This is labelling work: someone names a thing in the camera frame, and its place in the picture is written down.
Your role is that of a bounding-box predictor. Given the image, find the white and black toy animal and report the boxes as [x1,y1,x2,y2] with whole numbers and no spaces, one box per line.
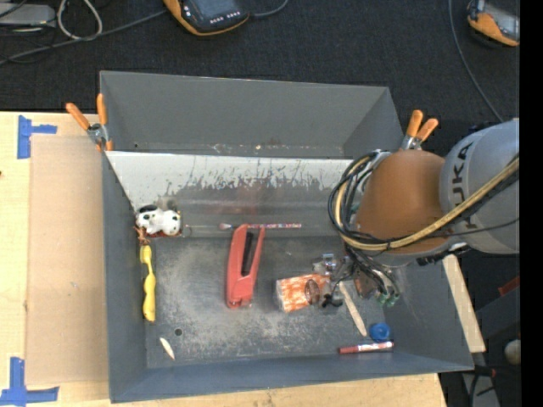
[134,203,183,239]

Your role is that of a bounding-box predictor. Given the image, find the red stapler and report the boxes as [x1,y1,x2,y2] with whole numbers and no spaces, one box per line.
[224,223,266,310]

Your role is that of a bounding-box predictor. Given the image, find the red and white marker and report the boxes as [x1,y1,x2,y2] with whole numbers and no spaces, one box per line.
[338,341,395,355]

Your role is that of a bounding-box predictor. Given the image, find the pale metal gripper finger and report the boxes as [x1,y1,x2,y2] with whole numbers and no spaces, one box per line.
[320,291,345,309]
[312,252,341,276]

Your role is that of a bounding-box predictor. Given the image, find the long pale wood stick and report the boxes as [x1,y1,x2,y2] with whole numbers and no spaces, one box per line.
[338,280,368,338]

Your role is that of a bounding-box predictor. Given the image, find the blue bottle cap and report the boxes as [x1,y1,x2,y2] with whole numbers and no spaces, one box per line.
[367,321,392,343]

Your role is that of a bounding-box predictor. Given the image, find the orange and white packet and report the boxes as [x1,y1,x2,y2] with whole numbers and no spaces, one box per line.
[275,272,333,314]

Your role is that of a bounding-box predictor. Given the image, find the yellow long rubber toy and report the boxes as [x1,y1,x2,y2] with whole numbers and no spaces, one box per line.
[139,243,158,324]

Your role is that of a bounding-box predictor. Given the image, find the grey metal bin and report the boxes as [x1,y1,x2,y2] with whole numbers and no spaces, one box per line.
[98,70,475,404]

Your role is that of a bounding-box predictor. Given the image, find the pink patterned brush stick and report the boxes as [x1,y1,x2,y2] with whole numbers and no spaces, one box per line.
[217,221,303,232]

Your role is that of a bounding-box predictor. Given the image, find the brown cardboard board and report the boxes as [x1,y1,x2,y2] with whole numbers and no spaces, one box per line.
[24,134,109,387]

